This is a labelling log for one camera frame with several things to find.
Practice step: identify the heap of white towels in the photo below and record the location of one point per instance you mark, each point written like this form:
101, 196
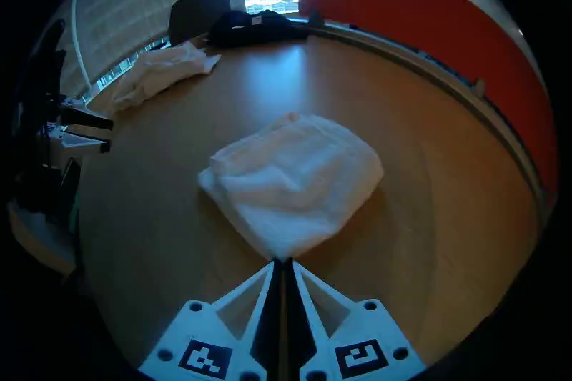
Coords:
156, 70

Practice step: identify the black office chair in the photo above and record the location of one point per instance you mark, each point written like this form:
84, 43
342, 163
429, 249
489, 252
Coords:
196, 12

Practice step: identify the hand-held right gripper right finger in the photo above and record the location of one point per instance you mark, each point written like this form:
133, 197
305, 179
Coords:
357, 332

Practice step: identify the heap of black towels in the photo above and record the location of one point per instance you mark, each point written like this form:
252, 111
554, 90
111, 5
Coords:
259, 28

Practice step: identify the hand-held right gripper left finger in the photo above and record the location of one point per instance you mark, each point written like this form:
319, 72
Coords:
210, 332

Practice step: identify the red desk screen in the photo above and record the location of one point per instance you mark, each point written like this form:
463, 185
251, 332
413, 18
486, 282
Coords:
447, 46

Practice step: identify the white towel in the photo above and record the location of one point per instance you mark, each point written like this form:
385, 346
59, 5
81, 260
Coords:
290, 184

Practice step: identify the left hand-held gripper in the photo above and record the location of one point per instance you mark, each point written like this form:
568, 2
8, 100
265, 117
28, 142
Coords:
38, 108

